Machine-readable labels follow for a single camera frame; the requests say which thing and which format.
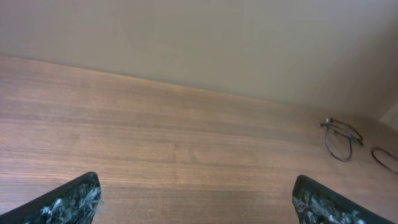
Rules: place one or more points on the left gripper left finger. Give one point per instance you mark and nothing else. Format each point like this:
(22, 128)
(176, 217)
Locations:
(75, 202)

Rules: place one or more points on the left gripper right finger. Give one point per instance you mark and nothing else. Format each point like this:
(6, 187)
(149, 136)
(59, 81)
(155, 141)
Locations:
(314, 203)

